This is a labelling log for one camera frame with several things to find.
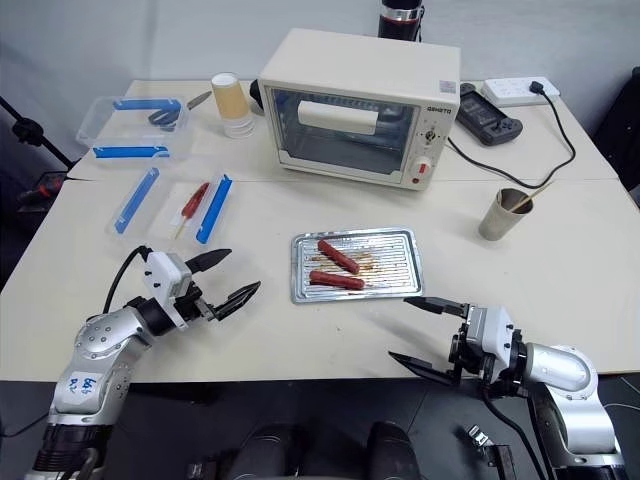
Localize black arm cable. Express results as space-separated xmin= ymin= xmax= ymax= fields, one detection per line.
xmin=102 ymin=244 xmax=154 ymax=315
xmin=481 ymin=378 xmax=547 ymax=480

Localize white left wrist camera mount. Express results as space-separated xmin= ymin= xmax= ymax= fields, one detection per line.
xmin=141 ymin=251 xmax=194 ymax=331

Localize dark rounded shape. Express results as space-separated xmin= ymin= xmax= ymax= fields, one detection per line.
xmin=366 ymin=420 xmax=420 ymax=480

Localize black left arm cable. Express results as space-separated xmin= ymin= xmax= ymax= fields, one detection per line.
xmin=102 ymin=244 xmax=154 ymax=315

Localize red sausage on wooden skewer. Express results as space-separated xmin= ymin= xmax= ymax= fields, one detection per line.
xmin=173 ymin=181 xmax=211 ymax=241

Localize container lid with blue clips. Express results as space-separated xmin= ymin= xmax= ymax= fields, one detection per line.
xmin=104 ymin=166 xmax=234 ymax=247

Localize kraft brown paper cup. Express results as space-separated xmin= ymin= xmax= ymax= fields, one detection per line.
xmin=209 ymin=72 xmax=250 ymax=122

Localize wooden stick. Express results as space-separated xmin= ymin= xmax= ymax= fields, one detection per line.
xmin=513 ymin=180 xmax=556 ymax=209

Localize scissors with dark handle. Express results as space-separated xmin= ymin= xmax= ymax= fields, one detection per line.
xmin=147 ymin=90 xmax=213 ymax=133

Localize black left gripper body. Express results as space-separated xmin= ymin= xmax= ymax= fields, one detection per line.
xmin=174 ymin=282 xmax=218 ymax=324

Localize metal clip bracket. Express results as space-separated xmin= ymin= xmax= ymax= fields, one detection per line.
xmin=461 ymin=423 xmax=512 ymax=472

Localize white paper cup stack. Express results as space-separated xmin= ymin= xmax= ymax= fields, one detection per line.
xmin=222 ymin=114 xmax=257 ymax=140

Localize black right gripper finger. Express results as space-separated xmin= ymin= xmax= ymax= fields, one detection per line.
xmin=403 ymin=295 xmax=472 ymax=318
xmin=388 ymin=351 xmax=459 ymax=386

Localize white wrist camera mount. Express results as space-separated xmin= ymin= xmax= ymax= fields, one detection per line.
xmin=466 ymin=304 xmax=524 ymax=372
xmin=141 ymin=251 xmax=194 ymax=331

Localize white power strip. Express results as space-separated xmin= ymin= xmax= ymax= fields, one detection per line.
xmin=481 ymin=76 xmax=562 ymax=107

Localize black handheld controller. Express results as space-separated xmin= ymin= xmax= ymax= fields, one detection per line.
xmin=456 ymin=82 xmax=524 ymax=148

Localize black oven power cord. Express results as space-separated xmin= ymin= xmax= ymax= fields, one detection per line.
xmin=446 ymin=81 xmax=577 ymax=191

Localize clear box with blue clips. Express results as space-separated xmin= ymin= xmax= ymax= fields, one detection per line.
xmin=74 ymin=94 xmax=194 ymax=169

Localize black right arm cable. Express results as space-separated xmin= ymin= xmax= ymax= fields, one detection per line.
xmin=481 ymin=378 xmax=547 ymax=480

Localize black tripod stand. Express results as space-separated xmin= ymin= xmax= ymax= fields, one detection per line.
xmin=0 ymin=94 xmax=77 ymax=167

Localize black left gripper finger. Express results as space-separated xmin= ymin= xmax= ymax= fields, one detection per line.
xmin=209 ymin=280 xmax=263 ymax=322
xmin=187 ymin=248 xmax=234 ymax=274

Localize red and black tool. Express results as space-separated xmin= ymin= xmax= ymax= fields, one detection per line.
xmin=16 ymin=171 xmax=67 ymax=207

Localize metal cup with stick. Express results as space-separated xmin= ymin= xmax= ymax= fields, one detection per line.
xmin=477 ymin=187 xmax=536 ymax=243

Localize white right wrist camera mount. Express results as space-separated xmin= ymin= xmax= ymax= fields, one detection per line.
xmin=466 ymin=304 xmax=524 ymax=372

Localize silver ribbed baking tray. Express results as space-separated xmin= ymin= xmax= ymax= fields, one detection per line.
xmin=289 ymin=225 xmax=425 ymax=305

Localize cream toaster oven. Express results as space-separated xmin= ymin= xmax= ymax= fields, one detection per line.
xmin=256 ymin=27 xmax=462 ymax=193

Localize black cylinder flask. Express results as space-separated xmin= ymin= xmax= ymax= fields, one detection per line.
xmin=376 ymin=0 xmax=427 ymax=42

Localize black chair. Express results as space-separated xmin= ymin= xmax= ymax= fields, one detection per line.
xmin=588 ymin=68 xmax=640 ymax=194

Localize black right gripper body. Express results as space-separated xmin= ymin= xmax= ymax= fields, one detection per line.
xmin=448 ymin=319 xmax=494 ymax=387

